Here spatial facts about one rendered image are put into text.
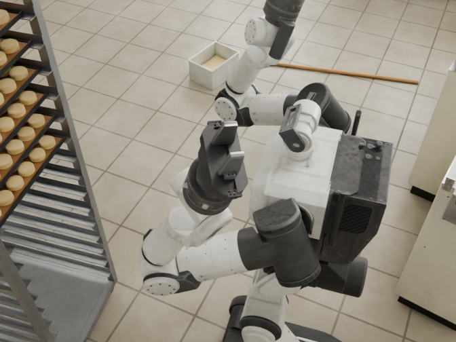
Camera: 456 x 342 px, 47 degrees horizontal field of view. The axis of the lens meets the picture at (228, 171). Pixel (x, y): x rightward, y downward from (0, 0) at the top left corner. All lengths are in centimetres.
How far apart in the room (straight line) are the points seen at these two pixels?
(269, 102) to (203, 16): 303
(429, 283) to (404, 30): 250
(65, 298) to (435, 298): 162
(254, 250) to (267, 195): 14
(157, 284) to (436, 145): 197
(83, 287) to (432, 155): 182
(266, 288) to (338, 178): 48
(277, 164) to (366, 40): 315
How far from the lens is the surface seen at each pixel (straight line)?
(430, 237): 223
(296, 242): 107
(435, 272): 238
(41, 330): 200
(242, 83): 148
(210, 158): 78
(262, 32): 135
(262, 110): 147
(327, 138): 127
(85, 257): 239
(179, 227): 101
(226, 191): 76
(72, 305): 248
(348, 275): 150
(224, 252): 110
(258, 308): 172
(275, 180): 116
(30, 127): 173
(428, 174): 296
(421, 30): 453
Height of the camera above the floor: 223
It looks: 46 degrees down
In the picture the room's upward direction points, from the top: straight up
